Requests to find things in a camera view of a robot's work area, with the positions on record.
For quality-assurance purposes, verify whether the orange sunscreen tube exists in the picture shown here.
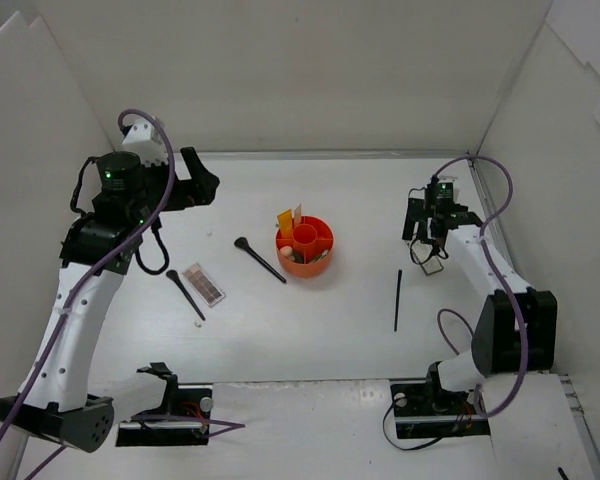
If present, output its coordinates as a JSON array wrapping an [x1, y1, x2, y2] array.
[[277, 209, 294, 239]]

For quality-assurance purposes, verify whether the beige concealer tube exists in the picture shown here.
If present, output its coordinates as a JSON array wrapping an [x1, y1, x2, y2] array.
[[293, 204, 302, 225]]

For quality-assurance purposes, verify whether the beige makeup sponge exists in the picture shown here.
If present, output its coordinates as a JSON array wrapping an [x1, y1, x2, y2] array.
[[279, 246, 294, 258]]

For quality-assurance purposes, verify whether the green lip balm stick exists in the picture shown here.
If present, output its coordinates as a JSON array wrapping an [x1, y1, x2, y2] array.
[[312, 253, 327, 263]]

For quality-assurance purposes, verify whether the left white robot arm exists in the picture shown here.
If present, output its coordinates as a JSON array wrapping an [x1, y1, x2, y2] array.
[[0, 147, 220, 453]]

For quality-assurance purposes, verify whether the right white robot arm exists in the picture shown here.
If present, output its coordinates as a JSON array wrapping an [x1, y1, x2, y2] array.
[[402, 176, 558, 412]]

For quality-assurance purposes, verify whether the large black makeup brush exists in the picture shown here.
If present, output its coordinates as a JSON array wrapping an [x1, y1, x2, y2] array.
[[234, 237, 287, 284]]

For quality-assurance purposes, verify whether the small black makeup brush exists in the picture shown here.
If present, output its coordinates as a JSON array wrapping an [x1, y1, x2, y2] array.
[[166, 269, 206, 321]]

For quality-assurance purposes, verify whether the brown eyeshadow palette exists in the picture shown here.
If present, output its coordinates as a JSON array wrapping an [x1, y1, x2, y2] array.
[[183, 263, 226, 307]]

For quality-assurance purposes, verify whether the orange round organizer container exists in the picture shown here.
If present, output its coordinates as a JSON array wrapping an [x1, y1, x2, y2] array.
[[275, 215, 335, 279]]

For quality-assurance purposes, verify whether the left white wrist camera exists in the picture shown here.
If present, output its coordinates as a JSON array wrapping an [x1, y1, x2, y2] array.
[[121, 118, 168, 167]]

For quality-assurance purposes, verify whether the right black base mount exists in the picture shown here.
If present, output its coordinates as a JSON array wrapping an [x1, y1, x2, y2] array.
[[381, 379, 491, 452]]

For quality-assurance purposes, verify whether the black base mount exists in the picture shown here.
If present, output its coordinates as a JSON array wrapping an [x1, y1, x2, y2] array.
[[112, 362, 214, 447], [381, 379, 491, 452]]

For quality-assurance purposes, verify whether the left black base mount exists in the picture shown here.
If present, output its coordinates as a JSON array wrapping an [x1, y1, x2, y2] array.
[[112, 362, 214, 447]]

